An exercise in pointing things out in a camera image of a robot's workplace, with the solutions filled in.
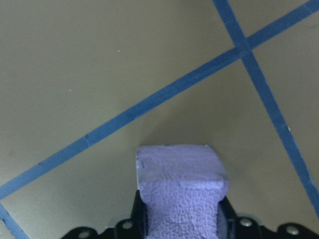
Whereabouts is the purple foam block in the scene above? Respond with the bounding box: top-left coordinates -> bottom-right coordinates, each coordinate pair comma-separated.
136,143 -> 230,239

